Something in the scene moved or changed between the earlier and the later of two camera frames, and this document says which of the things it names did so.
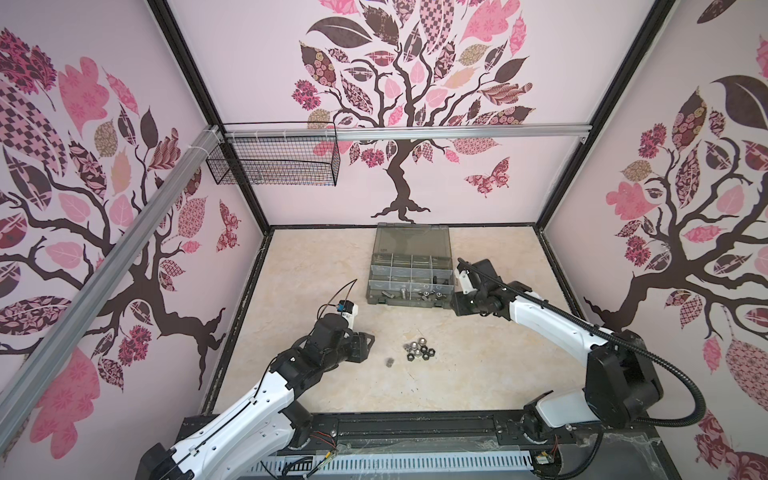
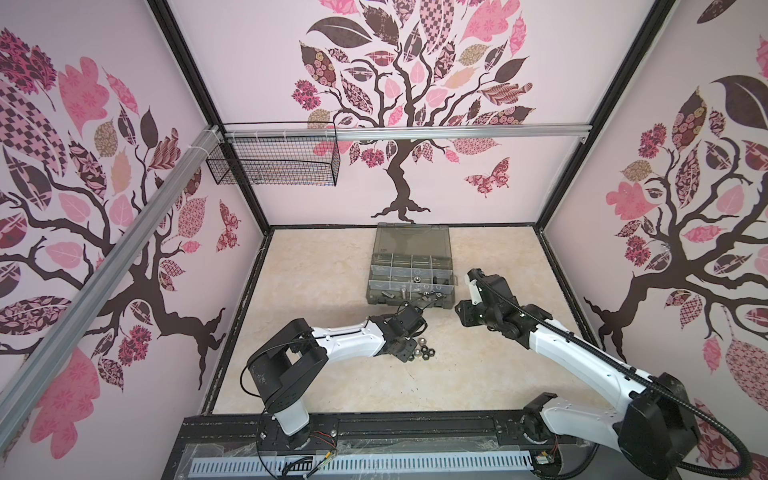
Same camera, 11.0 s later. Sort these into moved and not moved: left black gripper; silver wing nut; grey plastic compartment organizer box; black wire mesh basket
Moved: left black gripper
Not moved: silver wing nut; black wire mesh basket; grey plastic compartment organizer box
